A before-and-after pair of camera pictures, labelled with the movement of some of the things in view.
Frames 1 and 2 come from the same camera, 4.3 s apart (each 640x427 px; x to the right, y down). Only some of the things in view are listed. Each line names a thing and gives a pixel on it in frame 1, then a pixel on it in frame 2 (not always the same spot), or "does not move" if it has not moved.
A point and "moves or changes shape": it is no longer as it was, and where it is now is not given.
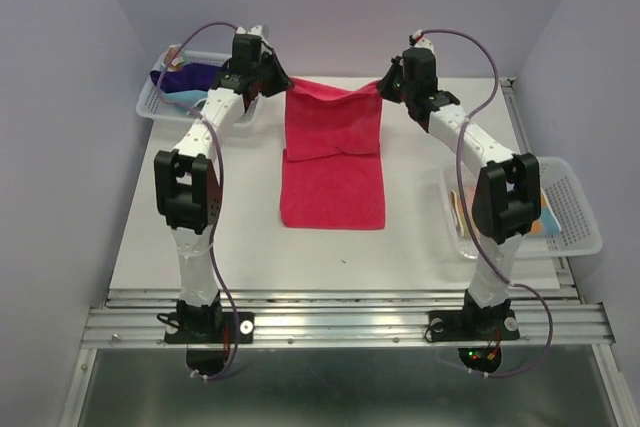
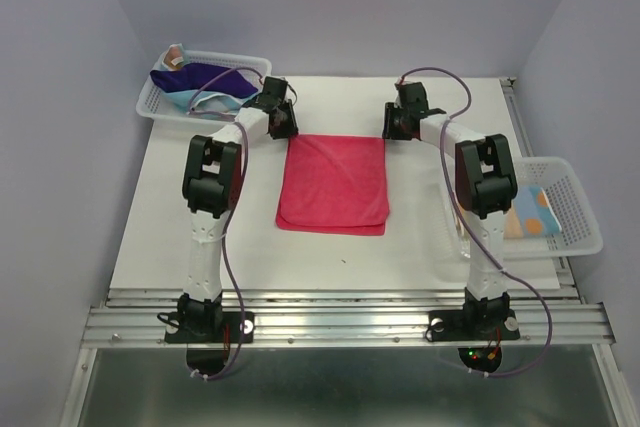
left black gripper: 282,81 to 290,129
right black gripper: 386,83 to 387,130
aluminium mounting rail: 347,319 does not move
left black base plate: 207,327 does not move
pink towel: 333,173 moves or changes shape
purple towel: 190,77 does not move
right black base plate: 473,325 does not move
